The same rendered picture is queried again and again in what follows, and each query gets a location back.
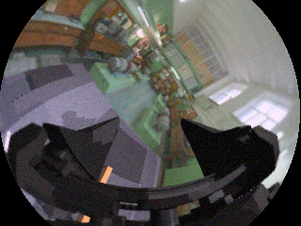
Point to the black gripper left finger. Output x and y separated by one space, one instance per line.
89 146

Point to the wooden bed side rail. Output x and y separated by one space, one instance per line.
106 170

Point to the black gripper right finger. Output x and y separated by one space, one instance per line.
210 145

